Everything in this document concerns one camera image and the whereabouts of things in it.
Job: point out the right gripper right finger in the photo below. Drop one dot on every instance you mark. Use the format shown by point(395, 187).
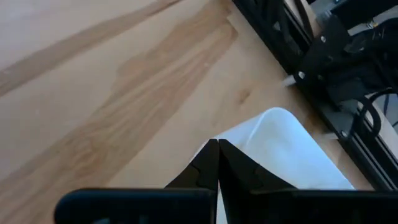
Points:
point(242, 180)

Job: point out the white plastic bin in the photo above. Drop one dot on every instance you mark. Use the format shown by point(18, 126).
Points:
point(280, 149)

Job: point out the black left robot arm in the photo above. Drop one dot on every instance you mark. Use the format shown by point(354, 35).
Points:
point(329, 62)

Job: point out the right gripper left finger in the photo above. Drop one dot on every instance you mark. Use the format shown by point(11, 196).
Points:
point(199, 177)

